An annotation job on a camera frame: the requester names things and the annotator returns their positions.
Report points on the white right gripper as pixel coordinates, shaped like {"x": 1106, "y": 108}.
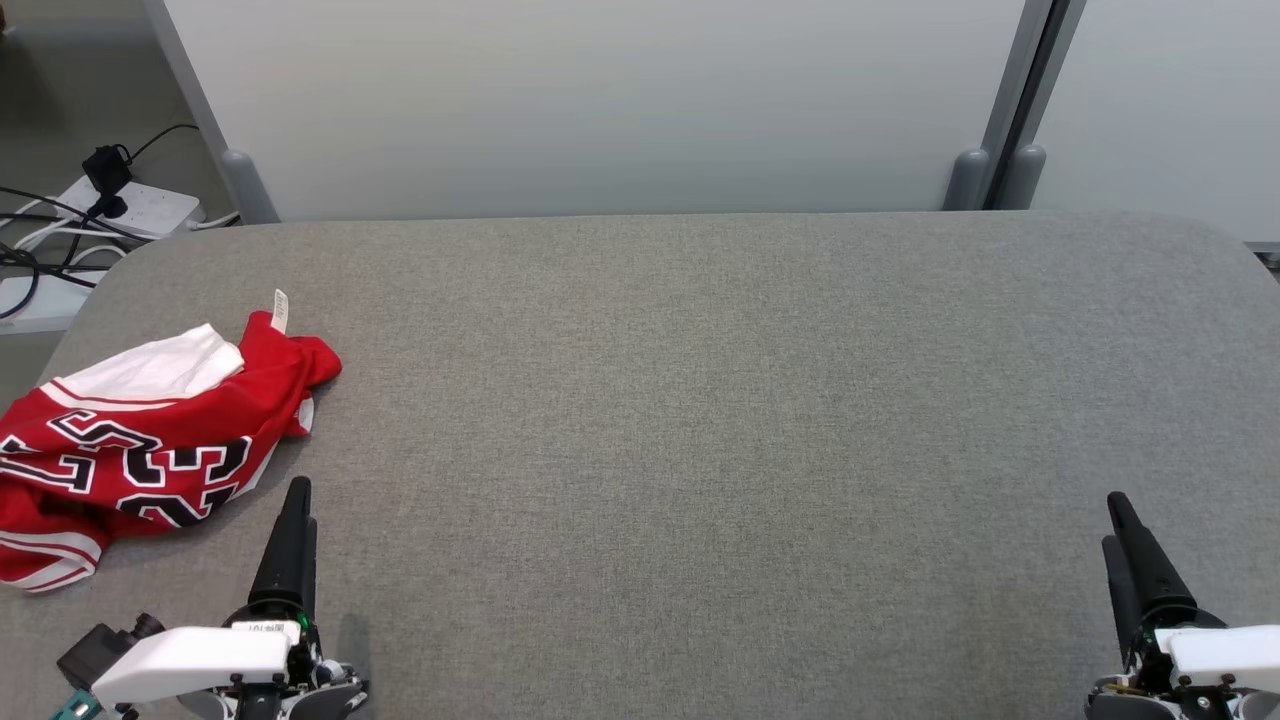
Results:
{"x": 1220, "y": 660}

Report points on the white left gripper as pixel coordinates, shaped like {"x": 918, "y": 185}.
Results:
{"x": 200, "y": 660}

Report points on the red Bulls jersey shirt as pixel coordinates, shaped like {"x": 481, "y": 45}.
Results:
{"x": 170, "y": 440}

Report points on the white flat adapter box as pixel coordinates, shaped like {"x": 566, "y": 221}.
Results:
{"x": 40, "y": 300}

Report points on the white power strip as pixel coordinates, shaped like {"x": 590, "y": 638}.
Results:
{"x": 150, "y": 205}

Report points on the black plug adapter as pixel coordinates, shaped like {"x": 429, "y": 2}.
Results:
{"x": 105, "y": 170}

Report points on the grey partition post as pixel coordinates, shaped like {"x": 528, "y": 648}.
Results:
{"x": 1025, "y": 180}
{"x": 248, "y": 190}
{"x": 965, "y": 185}

